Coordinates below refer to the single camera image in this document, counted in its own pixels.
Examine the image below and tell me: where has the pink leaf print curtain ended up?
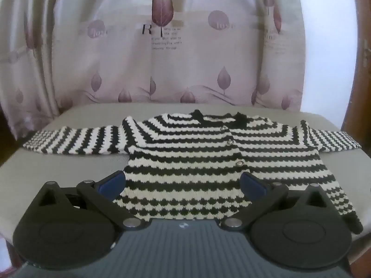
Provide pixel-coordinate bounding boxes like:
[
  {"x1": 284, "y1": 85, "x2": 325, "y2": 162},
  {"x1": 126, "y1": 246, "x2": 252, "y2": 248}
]
[{"x1": 0, "y1": 0, "x2": 308, "y2": 141}]

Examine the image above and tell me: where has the brown wooden chair frame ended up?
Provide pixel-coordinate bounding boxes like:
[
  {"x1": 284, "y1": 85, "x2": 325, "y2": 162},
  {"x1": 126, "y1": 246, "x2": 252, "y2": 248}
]
[{"x1": 340, "y1": 0, "x2": 371, "y2": 141}]

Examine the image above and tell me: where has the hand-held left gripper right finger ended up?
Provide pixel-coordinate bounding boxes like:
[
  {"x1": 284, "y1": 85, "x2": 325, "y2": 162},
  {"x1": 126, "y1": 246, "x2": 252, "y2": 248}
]
[{"x1": 221, "y1": 171, "x2": 333, "y2": 233}]

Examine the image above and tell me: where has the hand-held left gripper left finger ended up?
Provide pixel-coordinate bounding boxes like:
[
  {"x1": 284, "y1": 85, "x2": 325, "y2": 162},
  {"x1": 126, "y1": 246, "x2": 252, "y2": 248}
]
[{"x1": 37, "y1": 171, "x2": 148, "y2": 233}]

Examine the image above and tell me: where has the beige woven seat cushion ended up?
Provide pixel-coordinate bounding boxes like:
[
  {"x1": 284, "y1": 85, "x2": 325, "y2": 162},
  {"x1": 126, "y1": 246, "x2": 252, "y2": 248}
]
[{"x1": 0, "y1": 103, "x2": 371, "y2": 278}]

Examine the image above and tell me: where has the black and white striped sweater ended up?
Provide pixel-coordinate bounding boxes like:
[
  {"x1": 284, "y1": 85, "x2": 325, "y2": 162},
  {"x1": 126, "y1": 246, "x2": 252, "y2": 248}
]
[{"x1": 22, "y1": 109, "x2": 364, "y2": 234}]

